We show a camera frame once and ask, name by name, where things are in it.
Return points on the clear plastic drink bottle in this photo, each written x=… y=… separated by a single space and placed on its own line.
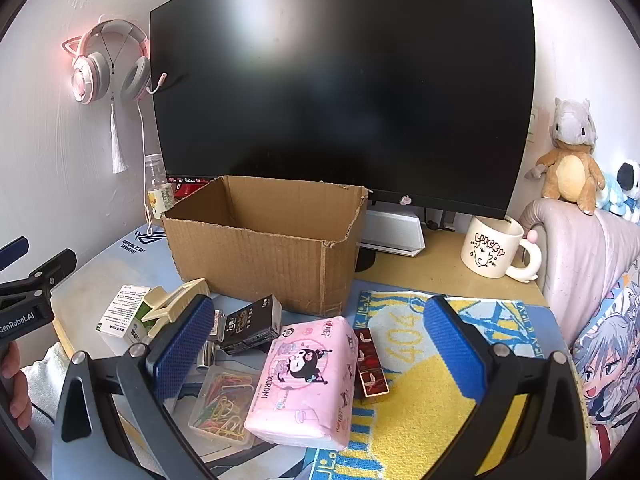
x=159 y=200

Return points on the glass perfume bottle silver cap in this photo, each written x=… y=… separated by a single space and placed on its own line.
x=207 y=355

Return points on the pink cartoon tissue pack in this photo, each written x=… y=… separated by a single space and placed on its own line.
x=305 y=385

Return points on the pink cat-ear headphones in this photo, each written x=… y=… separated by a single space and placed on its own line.
x=82 y=77

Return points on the white knit clothing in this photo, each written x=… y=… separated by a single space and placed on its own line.
x=47 y=400

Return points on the beige hair claw clip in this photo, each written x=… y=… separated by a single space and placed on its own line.
x=175 y=296

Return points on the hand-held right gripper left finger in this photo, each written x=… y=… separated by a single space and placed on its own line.
x=185 y=345

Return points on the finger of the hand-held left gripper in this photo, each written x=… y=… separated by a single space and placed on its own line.
x=55 y=267
x=12 y=252

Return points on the orange grey plush toy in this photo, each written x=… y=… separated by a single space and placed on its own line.
x=570 y=172

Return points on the white speaker bar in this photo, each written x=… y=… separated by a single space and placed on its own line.
x=392 y=230

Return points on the white cartoon mug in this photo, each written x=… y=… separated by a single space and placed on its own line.
x=487 y=255

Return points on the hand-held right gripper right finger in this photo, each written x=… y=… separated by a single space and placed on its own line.
x=460 y=355

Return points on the blue white plush toy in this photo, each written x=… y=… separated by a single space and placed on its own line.
x=625 y=180

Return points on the black computer monitor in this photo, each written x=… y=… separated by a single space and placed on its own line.
x=340 y=100

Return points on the black tissue pack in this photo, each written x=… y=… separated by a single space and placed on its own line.
x=250 y=327

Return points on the clear box of paper clips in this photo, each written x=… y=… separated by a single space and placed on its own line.
x=225 y=405

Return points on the yellow blue towel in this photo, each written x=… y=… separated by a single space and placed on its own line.
x=415 y=390

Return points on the person's left hand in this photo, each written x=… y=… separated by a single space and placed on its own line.
x=19 y=385

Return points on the light blue desk mat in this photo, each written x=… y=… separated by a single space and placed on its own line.
x=90 y=280

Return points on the anime print pillow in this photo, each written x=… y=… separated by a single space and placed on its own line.
x=610 y=360

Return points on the small red patterned box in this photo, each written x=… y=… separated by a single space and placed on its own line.
x=374 y=385
x=370 y=350

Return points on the green white small carton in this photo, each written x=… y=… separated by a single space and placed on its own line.
x=120 y=310

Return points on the brown cardboard box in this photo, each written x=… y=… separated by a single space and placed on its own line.
x=250 y=260

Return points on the black monitor stand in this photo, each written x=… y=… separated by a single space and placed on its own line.
x=366 y=260

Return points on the white tassel pendant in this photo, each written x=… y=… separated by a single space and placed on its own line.
x=119 y=155

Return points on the white wall socket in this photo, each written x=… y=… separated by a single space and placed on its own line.
x=532 y=125

